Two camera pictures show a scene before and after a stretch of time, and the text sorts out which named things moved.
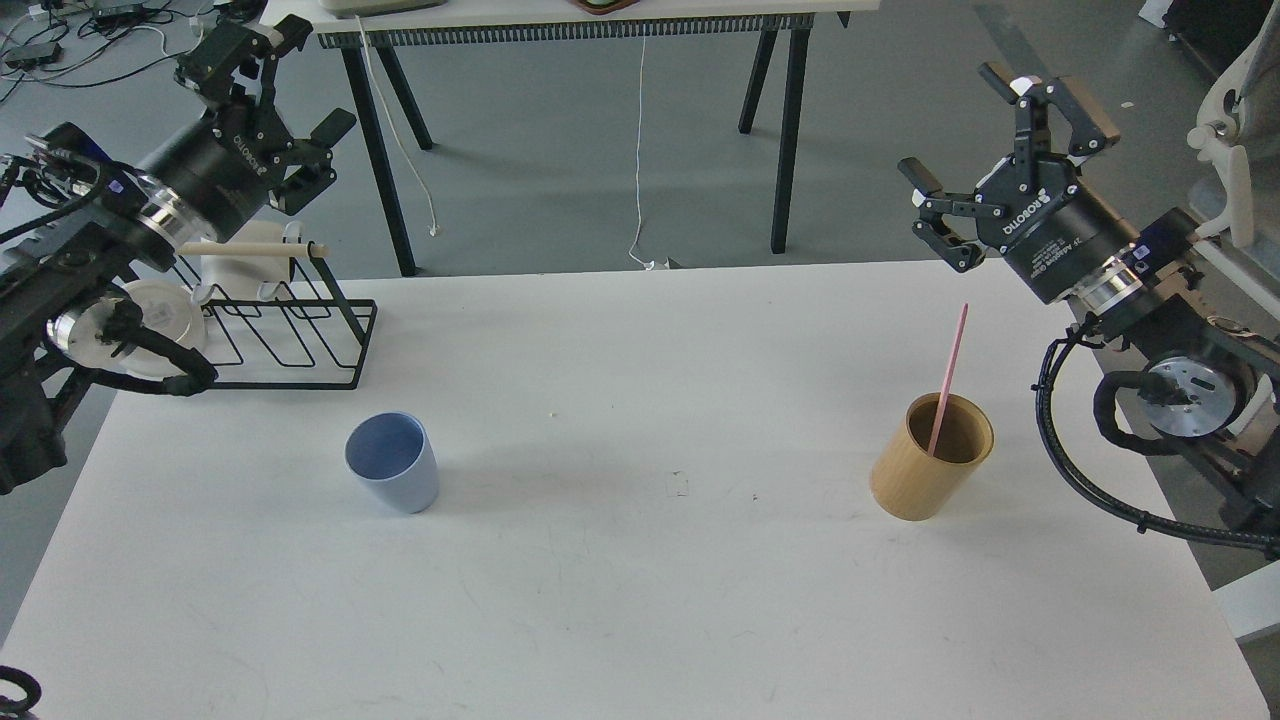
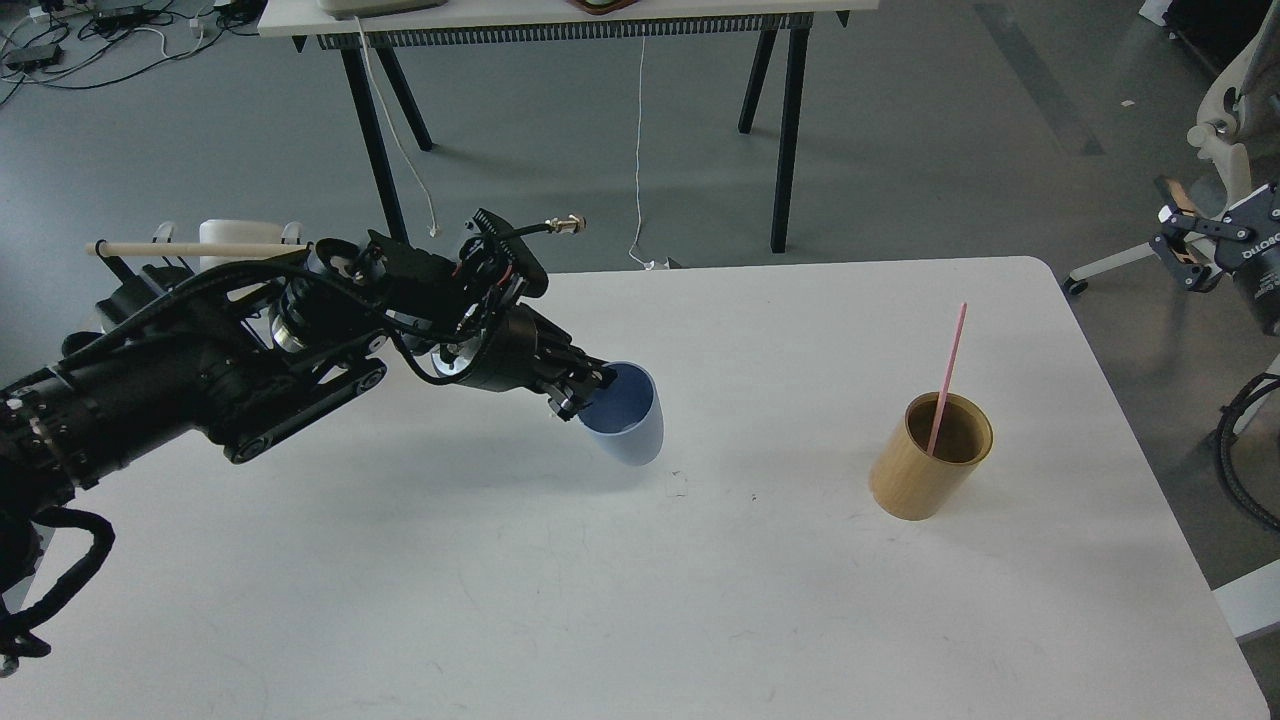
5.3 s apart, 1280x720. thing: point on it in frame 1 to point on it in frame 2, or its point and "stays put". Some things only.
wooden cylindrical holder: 908,484 stays put
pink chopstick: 948,377 stays put
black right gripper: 1055,235 to 1248,244
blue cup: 392,454 to 626,419
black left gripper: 209,183 to 525,351
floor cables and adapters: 81,42 stays put
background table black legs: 382,175 stays put
